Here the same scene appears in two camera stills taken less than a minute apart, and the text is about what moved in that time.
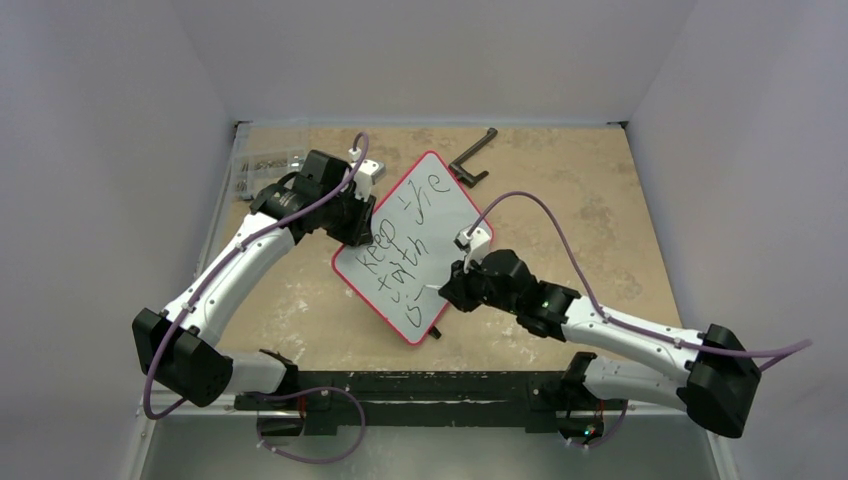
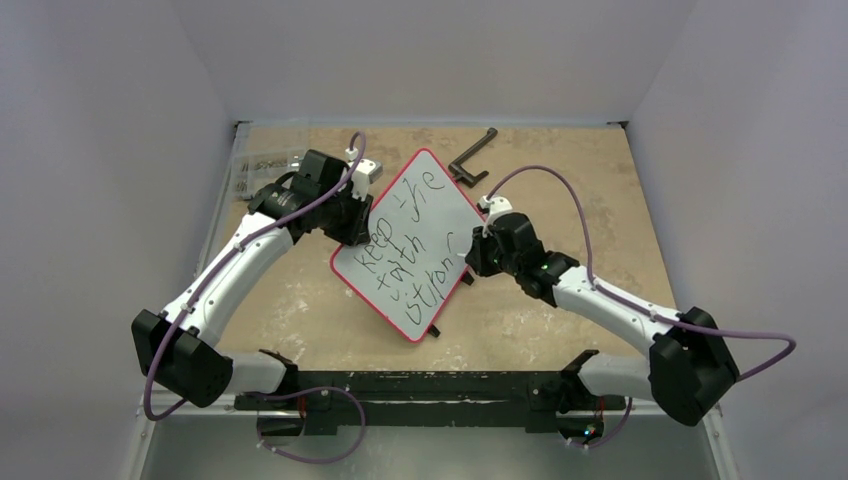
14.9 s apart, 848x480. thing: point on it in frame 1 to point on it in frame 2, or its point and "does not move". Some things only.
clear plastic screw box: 255,169 does not move
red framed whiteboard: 417,220 does not move
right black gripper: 460,288 to 479,254
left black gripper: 357,232 does not move
